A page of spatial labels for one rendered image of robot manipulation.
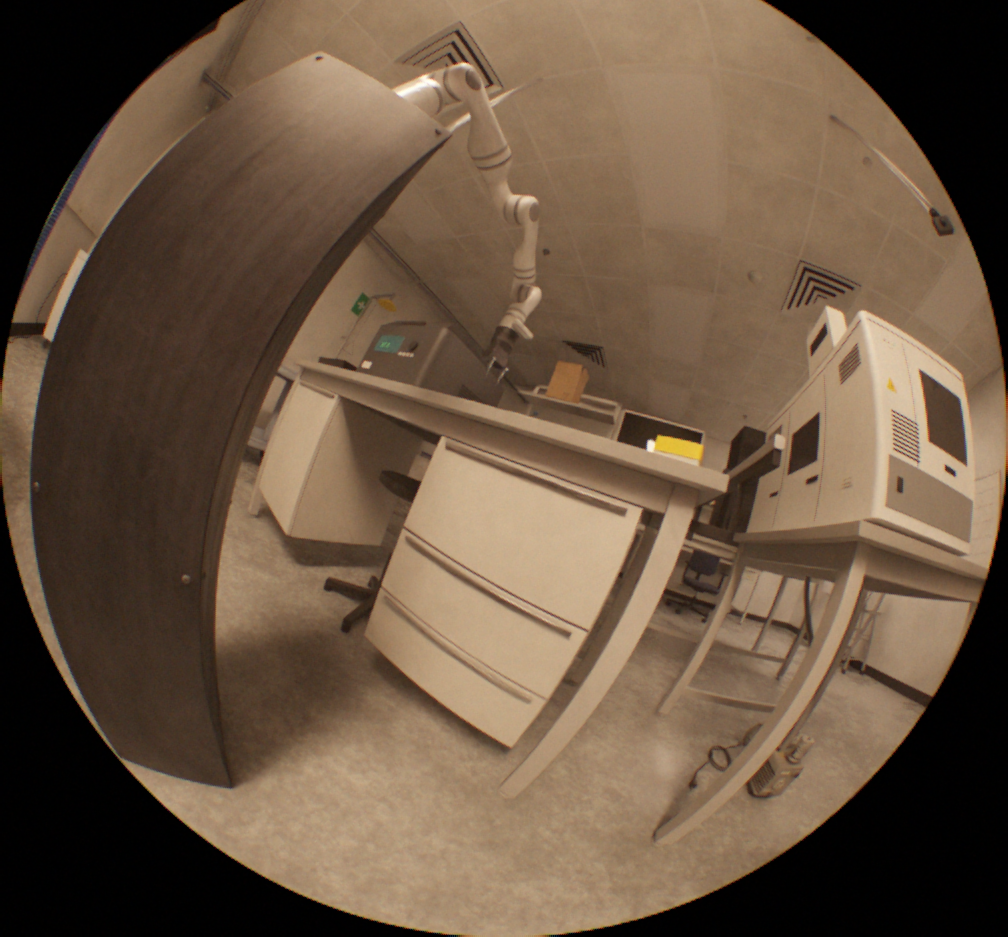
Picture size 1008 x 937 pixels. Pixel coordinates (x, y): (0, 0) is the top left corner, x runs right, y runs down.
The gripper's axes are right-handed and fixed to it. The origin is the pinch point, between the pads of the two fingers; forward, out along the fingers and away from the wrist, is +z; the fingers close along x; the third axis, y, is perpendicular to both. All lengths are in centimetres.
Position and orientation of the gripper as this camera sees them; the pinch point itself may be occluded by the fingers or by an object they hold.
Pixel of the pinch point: (490, 381)
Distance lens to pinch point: 89.0
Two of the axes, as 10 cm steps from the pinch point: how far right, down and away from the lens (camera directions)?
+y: -7.1, -1.8, 6.8
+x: -5.9, -3.7, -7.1
